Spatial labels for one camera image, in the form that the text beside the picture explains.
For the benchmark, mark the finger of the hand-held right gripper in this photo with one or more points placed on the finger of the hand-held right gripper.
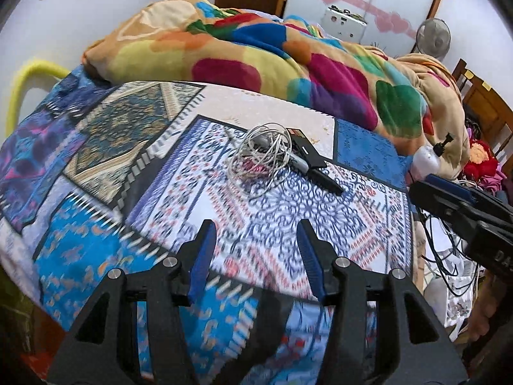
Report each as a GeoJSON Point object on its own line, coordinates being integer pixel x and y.
{"type": "Point", "coordinates": [441, 204]}
{"type": "Point", "coordinates": [457, 188]}

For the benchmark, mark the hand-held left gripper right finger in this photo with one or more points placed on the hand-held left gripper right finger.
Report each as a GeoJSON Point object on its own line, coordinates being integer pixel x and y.
{"type": "Point", "coordinates": [312, 260]}

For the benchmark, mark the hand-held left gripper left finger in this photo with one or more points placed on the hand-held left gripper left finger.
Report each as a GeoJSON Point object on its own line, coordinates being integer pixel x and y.
{"type": "Point", "coordinates": [200, 260]}

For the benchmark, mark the black marker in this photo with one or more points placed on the black marker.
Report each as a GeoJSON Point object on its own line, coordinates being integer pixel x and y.
{"type": "Point", "coordinates": [320, 176]}

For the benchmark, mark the person's right hand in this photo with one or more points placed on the person's right hand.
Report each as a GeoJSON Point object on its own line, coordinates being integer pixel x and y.
{"type": "Point", "coordinates": [483, 313]}

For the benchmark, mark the red plush cloth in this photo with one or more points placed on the red plush cloth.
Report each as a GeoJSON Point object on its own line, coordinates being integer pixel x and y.
{"type": "Point", "coordinates": [483, 158]}

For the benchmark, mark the white spray bottle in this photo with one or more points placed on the white spray bottle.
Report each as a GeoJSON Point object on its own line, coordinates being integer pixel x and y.
{"type": "Point", "coordinates": [427, 160]}

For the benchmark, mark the wooden headboard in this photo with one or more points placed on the wooden headboard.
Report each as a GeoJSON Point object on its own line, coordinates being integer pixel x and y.
{"type": "Point", "coordinates": [487, 104]}

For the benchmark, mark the patchwork bed sheet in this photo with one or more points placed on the patchwork bed sheet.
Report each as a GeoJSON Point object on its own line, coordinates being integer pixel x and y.
{"type": "Point", "coordinates": [120, 192]}

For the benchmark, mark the flat black box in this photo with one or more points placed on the flat black box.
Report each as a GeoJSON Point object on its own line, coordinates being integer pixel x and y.
{"type": "Point", "coordinates": [306, 144]}

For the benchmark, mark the white standing fan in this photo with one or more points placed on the white standing fan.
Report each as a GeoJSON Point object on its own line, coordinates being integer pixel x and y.
{"type": "Point", "coordinates": [433, 36]}

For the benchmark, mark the small white cabinet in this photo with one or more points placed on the small white cabinet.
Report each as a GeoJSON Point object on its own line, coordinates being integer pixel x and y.
{"type": "Point", "coordinates": [344, 24]}

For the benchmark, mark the colourful fleece blanket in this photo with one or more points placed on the colourful fleece blanket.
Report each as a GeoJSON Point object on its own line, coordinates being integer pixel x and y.
{"type": "Point", "coordinates": [260, 56]}

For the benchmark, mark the yellow foam tube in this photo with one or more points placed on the yellow foam tube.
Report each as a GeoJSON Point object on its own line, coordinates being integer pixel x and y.
{"type": "Point", "coordinates": [28, 76]}

